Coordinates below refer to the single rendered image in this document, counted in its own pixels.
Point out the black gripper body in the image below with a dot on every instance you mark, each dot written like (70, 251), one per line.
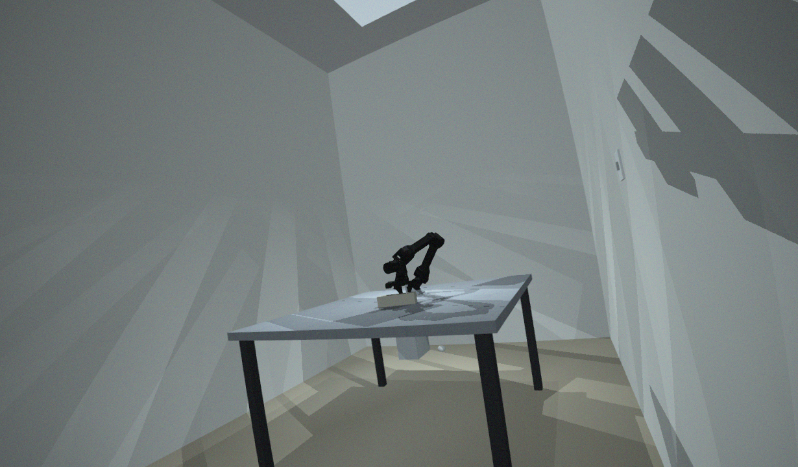
(415, 281)

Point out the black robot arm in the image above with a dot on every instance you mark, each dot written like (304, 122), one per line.
(407, 253)

